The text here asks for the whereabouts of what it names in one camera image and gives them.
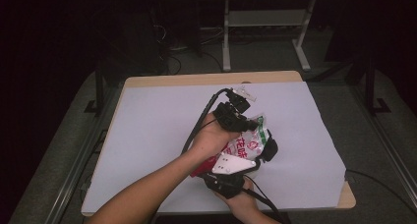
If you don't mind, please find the red and white plastic bag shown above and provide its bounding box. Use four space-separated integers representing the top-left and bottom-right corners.
190 114 273 179

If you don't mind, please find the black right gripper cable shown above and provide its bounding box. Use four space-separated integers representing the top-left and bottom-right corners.
242 174 293 224

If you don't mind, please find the white table sheet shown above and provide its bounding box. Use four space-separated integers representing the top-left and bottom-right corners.
81 81 348 215

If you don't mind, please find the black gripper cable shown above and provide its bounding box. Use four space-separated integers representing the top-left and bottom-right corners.
181 87 233 154
242 174 293 224

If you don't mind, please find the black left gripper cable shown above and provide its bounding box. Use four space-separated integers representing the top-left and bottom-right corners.
181 87 233 154

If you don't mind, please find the black metal stand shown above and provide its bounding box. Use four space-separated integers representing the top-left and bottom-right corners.
363 55 391 117
84 63 106 117

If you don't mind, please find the person's right hand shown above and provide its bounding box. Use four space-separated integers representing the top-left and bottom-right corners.
214 178 264 216

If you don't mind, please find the long black floor cable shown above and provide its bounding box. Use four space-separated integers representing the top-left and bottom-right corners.
345 168 417 216

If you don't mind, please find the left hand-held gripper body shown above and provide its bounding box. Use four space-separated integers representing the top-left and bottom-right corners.
212 85 258 134

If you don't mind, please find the aluminium rail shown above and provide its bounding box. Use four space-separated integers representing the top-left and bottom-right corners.
346 85 417 200
44 85 123 224

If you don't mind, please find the person's left hand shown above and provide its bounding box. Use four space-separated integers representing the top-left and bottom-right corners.
189 114 242 161

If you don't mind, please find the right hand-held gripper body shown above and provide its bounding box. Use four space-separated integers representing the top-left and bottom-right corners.
201 152 264 199

